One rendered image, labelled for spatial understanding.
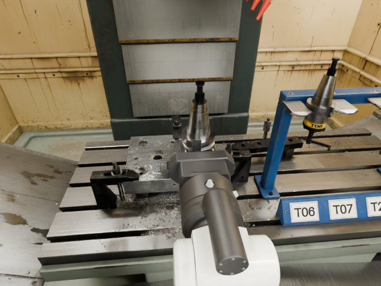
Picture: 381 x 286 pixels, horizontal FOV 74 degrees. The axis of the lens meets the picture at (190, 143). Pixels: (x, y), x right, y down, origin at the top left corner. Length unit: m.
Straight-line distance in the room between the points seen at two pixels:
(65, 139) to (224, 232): 1.58
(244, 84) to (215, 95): 0.15
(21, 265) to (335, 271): 1.00
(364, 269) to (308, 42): 1.19
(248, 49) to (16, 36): 1.18
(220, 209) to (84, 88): 1.43
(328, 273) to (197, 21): 0.95
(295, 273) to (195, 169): 0.53
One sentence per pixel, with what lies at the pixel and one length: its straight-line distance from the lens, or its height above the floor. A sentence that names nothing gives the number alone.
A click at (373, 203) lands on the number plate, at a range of 0.88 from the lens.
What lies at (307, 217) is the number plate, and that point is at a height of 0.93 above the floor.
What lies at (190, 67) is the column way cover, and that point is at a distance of 1.12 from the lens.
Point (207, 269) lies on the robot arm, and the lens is 0.31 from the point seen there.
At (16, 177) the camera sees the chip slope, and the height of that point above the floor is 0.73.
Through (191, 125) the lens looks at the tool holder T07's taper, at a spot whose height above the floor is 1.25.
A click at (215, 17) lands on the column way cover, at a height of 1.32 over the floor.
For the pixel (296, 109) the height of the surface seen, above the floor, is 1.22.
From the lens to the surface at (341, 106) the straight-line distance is 0.69.
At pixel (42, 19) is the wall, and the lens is 1.59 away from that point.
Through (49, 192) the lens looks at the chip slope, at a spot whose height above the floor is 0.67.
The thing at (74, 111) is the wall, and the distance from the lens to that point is 1.74.
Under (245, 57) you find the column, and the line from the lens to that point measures 1.20.
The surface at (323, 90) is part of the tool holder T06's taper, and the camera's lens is 0.64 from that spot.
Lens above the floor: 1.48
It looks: 35 degrees down
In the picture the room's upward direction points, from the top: straight up
